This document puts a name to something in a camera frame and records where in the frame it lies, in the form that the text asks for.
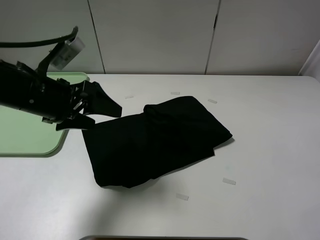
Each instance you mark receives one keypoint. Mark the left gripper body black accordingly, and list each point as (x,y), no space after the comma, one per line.
(54,95)

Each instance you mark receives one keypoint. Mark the left wrist camera silver mount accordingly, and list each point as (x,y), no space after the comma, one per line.
(61,55)

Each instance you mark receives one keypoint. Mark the tape marker near right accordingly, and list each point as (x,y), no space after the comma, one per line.
(229,181)

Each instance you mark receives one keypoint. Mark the tape marker far right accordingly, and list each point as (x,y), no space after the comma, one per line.
(212,101)

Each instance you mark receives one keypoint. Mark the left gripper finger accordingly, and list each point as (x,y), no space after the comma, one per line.
(97,102)
(77,121)

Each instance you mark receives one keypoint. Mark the light green plastic tray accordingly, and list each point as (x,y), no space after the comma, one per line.
(25,135)

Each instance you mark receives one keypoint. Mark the tape marker near middle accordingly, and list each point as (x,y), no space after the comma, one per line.
(182,197)

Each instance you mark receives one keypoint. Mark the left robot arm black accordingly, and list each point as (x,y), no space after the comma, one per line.
(15,82)

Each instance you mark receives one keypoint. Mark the black short sleeve shirt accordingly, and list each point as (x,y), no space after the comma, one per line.
(165,137)

